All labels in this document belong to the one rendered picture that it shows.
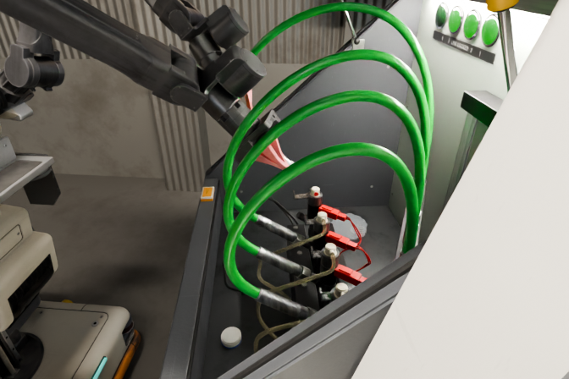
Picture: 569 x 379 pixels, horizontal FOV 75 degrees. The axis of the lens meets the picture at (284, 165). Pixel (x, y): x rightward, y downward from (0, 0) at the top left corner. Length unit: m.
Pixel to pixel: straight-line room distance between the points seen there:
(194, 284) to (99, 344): 0.90
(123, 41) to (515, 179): 0.49
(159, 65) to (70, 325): 1.29
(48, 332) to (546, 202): 1.65
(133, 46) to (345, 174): 0.69
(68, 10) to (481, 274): 0.52
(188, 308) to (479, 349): 0.52
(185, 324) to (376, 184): 0.67
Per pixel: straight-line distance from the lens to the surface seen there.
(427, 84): 0.67
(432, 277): 0.32
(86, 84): 2.91
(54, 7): 0.56
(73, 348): 1.63
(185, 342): 0.67
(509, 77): 0.33
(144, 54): 0.58
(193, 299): 0.72
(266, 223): 0.63
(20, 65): 1.09
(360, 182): 1.09
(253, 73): 0.60
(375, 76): 0.97
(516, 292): 0.26
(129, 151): 2.99
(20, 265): 1.19
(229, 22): 0.78
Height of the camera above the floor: 1.48
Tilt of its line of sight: 29 degrees down
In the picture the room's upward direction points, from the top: straight up
